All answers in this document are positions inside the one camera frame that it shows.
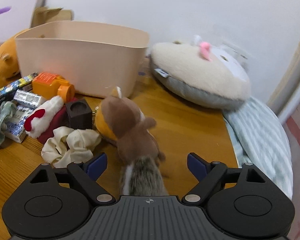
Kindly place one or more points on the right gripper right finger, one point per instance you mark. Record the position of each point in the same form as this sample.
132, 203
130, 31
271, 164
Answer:
209, 176

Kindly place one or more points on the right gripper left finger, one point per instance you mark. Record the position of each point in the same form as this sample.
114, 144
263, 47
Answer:
83, 177

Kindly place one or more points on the brown squirrel plush toy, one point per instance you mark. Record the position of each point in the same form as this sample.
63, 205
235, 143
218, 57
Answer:
122, 123

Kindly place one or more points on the white red plush toy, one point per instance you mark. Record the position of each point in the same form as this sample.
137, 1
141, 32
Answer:
39, 121

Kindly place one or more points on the blue white tissue pack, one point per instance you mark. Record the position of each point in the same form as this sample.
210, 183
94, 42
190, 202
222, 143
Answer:
15, 125

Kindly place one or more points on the orange plastic bottle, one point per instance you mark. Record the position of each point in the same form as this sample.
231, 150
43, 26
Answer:
49, 85

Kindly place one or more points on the cream crumpled cloth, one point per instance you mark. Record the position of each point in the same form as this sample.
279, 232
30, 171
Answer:
68, 145

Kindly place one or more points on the dark brown wooden block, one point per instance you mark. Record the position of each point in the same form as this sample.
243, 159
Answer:
80, 115

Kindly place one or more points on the dark red cloth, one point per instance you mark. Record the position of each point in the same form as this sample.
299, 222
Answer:
59, 120

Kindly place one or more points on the light blue striped blanket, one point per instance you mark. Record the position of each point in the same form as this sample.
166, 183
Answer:
258, 137

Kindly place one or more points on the white blue small box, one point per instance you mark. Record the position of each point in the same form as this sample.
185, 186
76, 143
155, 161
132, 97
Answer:
28, 99

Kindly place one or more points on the cream round plush pillow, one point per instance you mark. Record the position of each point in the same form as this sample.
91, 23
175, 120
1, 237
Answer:
201, 73

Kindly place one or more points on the green crumpled cloth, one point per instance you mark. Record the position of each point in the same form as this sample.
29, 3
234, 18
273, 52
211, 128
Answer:
7, 110

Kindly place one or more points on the dark starry long box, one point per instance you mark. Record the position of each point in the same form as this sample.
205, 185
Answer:
25, 83

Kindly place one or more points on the beige plastic storage bin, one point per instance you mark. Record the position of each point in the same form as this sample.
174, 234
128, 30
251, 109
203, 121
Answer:
94, 57

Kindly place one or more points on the orange bear plush toy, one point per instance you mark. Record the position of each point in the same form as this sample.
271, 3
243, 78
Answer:
9, 66

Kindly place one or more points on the lavender board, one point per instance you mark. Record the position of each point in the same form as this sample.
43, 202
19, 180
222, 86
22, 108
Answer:
18, 18

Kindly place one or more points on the purple pen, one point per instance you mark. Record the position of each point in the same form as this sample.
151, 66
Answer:
0, 11

